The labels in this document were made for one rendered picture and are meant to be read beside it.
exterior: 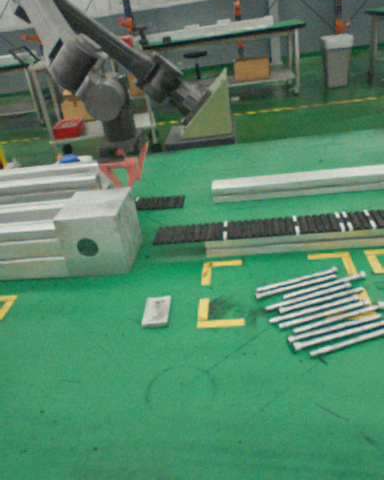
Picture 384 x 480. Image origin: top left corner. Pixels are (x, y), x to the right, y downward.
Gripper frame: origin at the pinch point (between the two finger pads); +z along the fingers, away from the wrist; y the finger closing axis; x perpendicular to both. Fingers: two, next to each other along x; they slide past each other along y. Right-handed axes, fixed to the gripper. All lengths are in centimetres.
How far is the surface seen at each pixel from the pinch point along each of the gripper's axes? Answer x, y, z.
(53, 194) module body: -13.3, 5.0, -1.4
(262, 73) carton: 40, -475, 57
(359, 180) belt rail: 40.9, 1.8, 2.5
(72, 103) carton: -197, -461, 62
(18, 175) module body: -23.1, -2.2, -3.2
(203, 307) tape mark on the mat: 15.7, 32.4, 4.4
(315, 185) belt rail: 33.5, 1.7, 2.8
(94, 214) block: 1.2, 23.2, -5.1
